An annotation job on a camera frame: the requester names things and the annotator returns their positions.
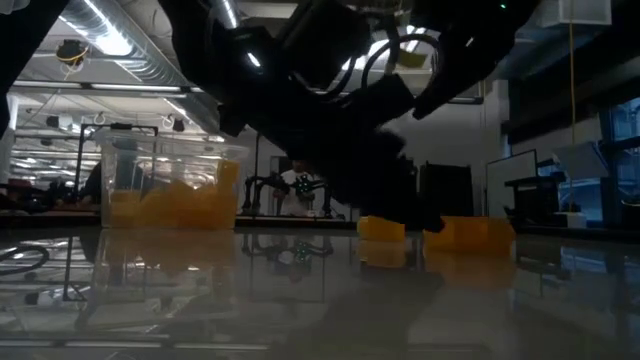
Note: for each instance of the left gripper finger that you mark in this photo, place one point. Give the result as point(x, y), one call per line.
point(422, 200)
point(382, 200)

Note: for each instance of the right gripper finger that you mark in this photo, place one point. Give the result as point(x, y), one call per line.
point(440, 97)

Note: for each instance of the background black robot arm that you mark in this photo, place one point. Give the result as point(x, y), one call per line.
point(260, 187)
point(310, 187)

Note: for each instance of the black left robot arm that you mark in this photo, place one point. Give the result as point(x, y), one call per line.
point(210, 60)

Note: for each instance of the black cabinet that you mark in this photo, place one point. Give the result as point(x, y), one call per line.
point(455, 190)

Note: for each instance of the person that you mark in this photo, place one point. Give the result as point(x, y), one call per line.
point(299, 180)
point(92, 187)

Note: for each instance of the whiteboard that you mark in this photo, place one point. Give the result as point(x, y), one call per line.
point(510, 175)

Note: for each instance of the white ceiling box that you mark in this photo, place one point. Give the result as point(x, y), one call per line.
point(575, 12)

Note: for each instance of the black desk shelf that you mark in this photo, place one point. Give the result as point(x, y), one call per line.
point(535, 182)

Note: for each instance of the white angled panel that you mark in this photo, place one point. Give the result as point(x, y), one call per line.
point(582, 162)

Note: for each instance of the clear plastic bin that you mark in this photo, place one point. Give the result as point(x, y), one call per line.
point(150, 150)

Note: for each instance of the long metal ceiling pipe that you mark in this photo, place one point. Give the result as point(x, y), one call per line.
point(125, 87)

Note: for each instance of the yellow black ceiling reel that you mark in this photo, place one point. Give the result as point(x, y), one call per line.
point(71, 52)

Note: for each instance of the white column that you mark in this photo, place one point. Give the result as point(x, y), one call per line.
point(12, 130)

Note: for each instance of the black gantry frame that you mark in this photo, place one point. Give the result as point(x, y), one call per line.
point(120, 127)
point(257, 160)

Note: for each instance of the round metal air duct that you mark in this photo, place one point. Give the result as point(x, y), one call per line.
point(225, 12)

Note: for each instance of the large ribbed air duct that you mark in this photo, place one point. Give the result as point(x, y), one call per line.
point(125, 30)

